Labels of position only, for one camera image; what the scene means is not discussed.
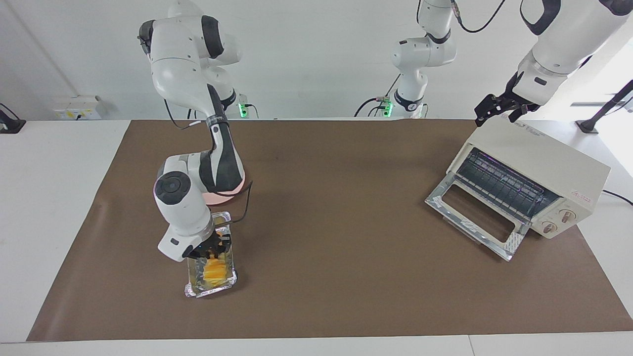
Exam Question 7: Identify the black left base cables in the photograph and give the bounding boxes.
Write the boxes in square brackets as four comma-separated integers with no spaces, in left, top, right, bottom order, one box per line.
[353,74,402,118]

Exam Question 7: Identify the white toaster oven body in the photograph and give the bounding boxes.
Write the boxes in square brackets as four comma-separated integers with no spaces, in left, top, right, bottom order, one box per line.
[447,119,612,240]

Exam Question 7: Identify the black clamp mount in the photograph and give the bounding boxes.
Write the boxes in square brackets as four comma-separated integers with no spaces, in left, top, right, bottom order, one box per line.
[0,102,27,134]

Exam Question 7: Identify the glass oven door, foil frame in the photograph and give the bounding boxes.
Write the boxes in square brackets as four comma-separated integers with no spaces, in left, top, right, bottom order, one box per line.
[425,174,529,262]

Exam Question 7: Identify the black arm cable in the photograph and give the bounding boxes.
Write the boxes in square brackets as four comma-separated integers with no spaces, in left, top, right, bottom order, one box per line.
[449,0,507,34]
[162,98,255,225]

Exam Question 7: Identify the aluminium foil tray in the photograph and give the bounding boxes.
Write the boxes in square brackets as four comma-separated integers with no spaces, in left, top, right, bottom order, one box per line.
[184,211,238,299]

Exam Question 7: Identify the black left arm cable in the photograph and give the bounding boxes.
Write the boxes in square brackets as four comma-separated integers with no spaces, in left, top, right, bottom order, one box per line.
[449,0,507,34]

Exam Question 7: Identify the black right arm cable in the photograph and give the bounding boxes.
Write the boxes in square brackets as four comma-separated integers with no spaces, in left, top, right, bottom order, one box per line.
[162,98,255,225]

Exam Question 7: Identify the brown table mat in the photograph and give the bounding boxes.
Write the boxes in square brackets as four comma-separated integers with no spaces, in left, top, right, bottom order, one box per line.
[27,119,633,342]

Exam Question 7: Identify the yellow sliced bread loaf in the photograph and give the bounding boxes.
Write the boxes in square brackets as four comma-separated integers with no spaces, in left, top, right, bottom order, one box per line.
[201,251,231,289]

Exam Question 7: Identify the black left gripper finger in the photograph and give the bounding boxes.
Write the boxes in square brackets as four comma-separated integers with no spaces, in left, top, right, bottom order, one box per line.
[502,96,541,124]
[473,92,501,128]

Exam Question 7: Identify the black angled camera stand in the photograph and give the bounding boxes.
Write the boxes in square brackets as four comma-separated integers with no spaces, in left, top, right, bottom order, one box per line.
[576,79,633,135]

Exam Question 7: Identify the white wall socket box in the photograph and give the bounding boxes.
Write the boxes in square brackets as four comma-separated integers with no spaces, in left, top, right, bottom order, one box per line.
[52,95,102,121]

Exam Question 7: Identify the black oven power cord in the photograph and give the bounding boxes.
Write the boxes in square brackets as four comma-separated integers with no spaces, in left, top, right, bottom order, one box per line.
[602,189,633,207]

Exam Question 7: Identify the pink round plate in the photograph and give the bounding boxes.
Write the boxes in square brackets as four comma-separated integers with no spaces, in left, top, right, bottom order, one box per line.
[201,171,247,206]

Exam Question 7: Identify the metal oven wire rack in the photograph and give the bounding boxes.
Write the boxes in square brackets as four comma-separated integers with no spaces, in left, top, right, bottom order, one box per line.
[455,147,560,221]

